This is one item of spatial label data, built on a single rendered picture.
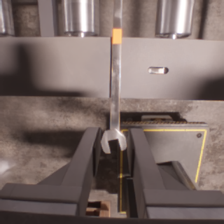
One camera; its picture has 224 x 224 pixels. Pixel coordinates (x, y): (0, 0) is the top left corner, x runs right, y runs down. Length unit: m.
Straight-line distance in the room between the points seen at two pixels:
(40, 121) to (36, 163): 0.50
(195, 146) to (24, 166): 1.74
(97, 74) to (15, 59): 0.13
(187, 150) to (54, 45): 1.27
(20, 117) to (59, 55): 1.54
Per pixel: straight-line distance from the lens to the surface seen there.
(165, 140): 1.28
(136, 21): 1.46
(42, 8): 0.71
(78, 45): 0.25
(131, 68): 0.24
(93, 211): 2.00
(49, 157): 1.84
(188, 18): 0.55
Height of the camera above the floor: 1.41
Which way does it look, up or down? 73 degrees down
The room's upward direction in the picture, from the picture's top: 174 degrees counter-clockwise
